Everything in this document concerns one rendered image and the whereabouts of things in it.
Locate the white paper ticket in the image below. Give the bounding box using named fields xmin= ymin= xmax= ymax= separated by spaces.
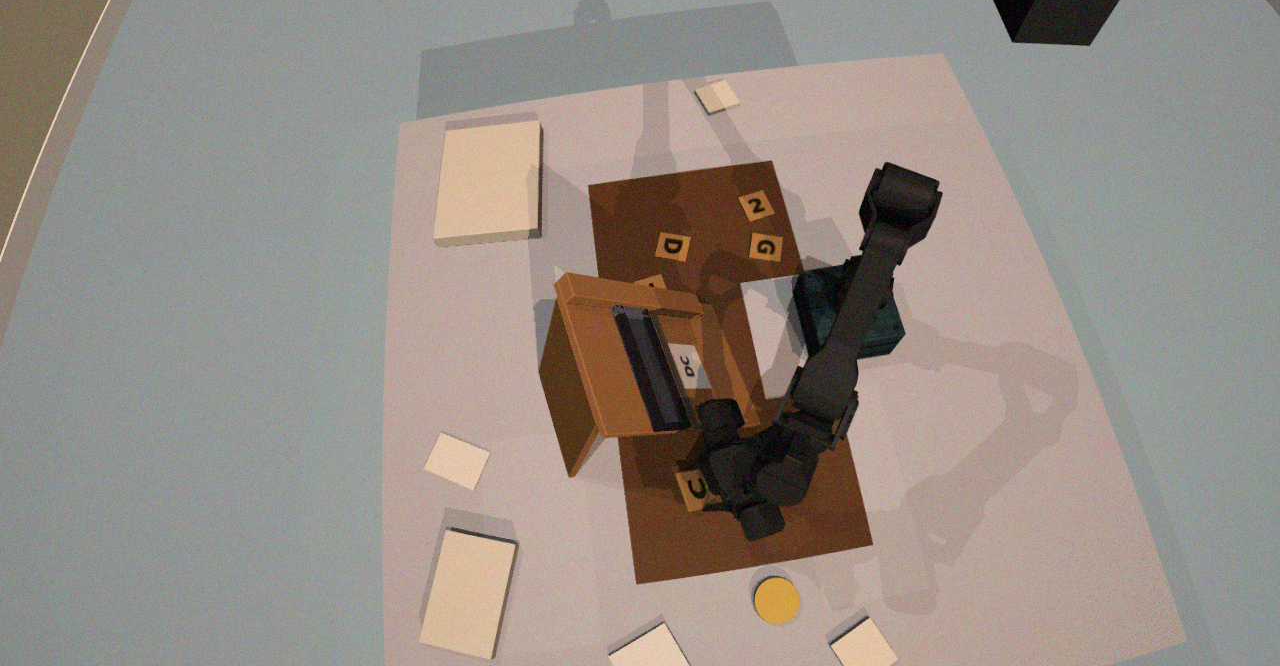
xmin=668 ymin=343 xmax=712 ymax=389

